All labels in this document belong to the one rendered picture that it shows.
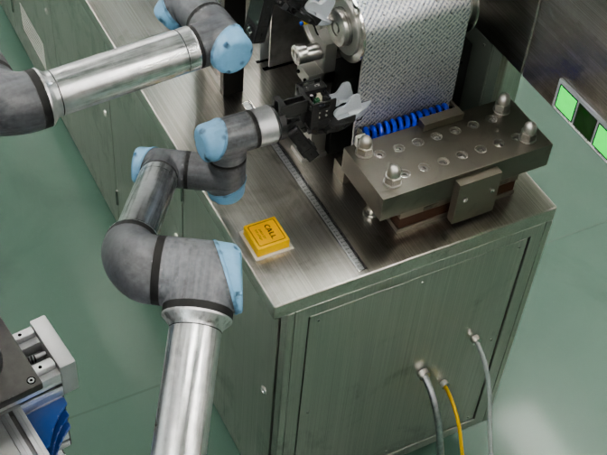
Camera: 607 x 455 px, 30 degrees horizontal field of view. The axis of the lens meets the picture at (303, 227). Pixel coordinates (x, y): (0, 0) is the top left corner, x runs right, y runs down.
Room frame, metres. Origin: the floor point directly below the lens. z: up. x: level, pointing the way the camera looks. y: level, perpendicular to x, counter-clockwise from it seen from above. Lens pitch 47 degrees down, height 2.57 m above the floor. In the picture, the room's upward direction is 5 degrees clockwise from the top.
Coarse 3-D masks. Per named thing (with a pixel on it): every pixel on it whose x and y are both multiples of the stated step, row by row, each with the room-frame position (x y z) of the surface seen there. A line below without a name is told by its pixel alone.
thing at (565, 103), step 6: (564, 90) 1.69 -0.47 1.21; (558, 96) 1.70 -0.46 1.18; (564, 96) 1.68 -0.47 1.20; (570, 96) 1.67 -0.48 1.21; (558, 102) 1.69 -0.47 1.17; (564, 102) 1.68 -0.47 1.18; (570, 102) 1.67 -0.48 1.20; (564, 108) 1.68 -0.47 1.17; (570, 108) 1.66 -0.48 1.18; (564, 114) 1.67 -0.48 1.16; (570, 114) 1.66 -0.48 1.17; (570, 120) 1.65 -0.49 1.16
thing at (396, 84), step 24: (432, 48) 1.80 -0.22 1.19; (456, 48) 1.83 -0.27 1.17; (360, 72) 1.72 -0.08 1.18; (384, 72) 1.75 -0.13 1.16; (408, 72) 1.78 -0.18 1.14; (432, 72) 1.81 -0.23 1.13; (456, 72) 1.84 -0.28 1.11; (360, 96) 1.72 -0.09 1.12; (384, 96) 1.75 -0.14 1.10; (408, 96) 1.78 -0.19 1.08; (432, 96) 1.81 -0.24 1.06; (360, 120) 1.73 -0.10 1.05; (384, 120) 1.75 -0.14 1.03
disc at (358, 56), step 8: (352, 0) 1.75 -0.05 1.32; (352, 8) 1.75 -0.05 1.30; (360, 16) 1.73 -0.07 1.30; (360, 24) 1.72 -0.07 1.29; (360, 32) 1.72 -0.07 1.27; (360, 40) 1.71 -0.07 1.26; (360, 48) 1.71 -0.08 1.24; (344, 56) 1.76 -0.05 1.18; (352, 56) 1.73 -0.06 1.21; (360, 56) 1.71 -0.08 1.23
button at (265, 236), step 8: (256, 224) 1.53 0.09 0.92; (264, 224) 1.53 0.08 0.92; (272, 224) 1.54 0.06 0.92; (248, 232) 1.51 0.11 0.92; (256, 232) 1.51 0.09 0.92; (264, 232) 1.51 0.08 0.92; (272, 232) 1.51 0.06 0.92; (280, 232) 1.52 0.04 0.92; (248, 240) 1.50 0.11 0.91; (256, 240) 1.49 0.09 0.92; (264, 240) 1.49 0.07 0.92; (272, 240) 1.49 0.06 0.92; (280, 240) 1.49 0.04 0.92; (288, 240) 1.50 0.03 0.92; (256, 248) 1.47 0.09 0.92; (264, 248) 1.47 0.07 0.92; (272, 248) 1.48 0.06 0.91; (280, 248) 1.49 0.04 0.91
